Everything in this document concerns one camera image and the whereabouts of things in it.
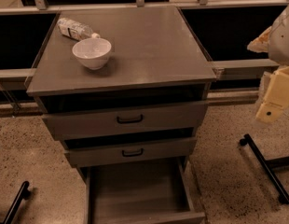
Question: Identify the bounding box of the grey bottom drawer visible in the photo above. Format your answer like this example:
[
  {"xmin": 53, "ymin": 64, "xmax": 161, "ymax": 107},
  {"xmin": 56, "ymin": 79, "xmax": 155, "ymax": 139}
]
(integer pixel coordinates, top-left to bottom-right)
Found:
[{"xmin": 84, "ymin": 158, "xmax": 205, "ymax": 224}]

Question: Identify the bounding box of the grey drawer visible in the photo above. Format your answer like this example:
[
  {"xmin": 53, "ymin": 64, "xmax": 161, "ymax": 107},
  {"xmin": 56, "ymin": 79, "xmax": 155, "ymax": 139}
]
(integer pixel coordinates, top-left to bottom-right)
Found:
[
  {"xmin": 84, "ymin": 158, "xmax": 205, "ymax": 224},
  {"xmin": 65, "ymin": 137, "xmax": 197, "ymax": 167},
  {"xmin": 43, "ymin": 102, "xmax": 208, "ymax": 140}
]

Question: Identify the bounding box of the white ceramic bowl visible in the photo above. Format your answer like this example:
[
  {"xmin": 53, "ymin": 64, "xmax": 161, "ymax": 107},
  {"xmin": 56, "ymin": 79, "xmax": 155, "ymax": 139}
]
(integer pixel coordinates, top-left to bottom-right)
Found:
[{"xmin": 72, "ymin": 38, "xmax": 112, "ymax": 70}]

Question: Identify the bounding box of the black base leg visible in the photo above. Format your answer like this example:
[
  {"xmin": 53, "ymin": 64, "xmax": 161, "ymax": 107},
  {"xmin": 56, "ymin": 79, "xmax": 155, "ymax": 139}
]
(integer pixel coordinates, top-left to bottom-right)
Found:
[
  {"xmin": 239, "ymin": 133, "xmax": 289, "ymax": 204},
  {"xmin": 1, "ymin": 181, "xmax": 31, "ymax": 224}
]

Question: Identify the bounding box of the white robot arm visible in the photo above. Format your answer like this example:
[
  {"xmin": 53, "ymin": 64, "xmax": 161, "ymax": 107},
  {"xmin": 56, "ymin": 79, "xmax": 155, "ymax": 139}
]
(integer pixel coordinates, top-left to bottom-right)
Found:
[{"xmin": 247, "ymin": 5, "xmax": 289, "ymax": 123}]

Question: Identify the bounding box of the black left base leg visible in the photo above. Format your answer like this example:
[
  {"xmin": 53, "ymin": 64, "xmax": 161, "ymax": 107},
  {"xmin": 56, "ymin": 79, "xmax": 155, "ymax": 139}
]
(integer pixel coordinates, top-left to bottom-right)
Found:
[{"xmin": 1, "ymin": 181, "xmax": 31, "ymax": 224}]

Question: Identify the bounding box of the clear plastic water bottle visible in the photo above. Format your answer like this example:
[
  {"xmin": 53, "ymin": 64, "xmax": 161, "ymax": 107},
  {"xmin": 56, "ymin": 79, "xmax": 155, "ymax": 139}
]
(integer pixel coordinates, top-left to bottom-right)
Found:
[{"xmin": 57, "ymin": 18, "xmax": 101, "ymax": 41}]

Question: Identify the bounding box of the grey middle drawer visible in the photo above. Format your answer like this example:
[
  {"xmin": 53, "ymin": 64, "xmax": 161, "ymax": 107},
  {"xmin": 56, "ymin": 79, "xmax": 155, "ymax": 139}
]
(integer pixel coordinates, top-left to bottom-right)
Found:
[{"xmin": 65, "ymin": 137, "xmax": 197, "ymax": 167}]

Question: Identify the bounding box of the metal window railing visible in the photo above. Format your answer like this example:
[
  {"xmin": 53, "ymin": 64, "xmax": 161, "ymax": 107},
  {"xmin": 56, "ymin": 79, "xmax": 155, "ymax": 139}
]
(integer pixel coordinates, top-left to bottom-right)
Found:
[{"xmin": 0, "ymin": 0, "xmax": 289, "ymax": 113}]

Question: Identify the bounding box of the grey top drawer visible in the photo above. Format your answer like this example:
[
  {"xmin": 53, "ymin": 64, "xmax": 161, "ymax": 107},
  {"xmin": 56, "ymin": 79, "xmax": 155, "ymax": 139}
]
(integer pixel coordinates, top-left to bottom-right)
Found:
[{"xmin": 43, "ymin": 102, "xmax": 208, "ymax": 140}]

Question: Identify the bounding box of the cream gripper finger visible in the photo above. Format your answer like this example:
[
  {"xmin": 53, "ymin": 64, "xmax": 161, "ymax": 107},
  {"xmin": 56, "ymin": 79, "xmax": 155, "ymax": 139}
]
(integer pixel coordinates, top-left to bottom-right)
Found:
[{"xmin": 247, "ymin": 27, "xmax": 271, "ymax": 53}]

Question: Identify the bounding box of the grey drawer cabinet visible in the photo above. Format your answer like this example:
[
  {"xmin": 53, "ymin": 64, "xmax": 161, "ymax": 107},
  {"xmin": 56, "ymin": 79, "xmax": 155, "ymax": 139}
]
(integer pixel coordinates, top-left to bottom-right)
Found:
[{"xmin": 26, "ymin": 6, "xmax": 217, "ymax": 185}]

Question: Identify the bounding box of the black right base leg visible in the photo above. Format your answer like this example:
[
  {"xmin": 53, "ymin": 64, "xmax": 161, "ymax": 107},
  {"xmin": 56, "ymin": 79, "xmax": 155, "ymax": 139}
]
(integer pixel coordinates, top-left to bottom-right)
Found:
[{"xmin": 239, "ymin": 133, "xmax": 289, "ymax": 204}]

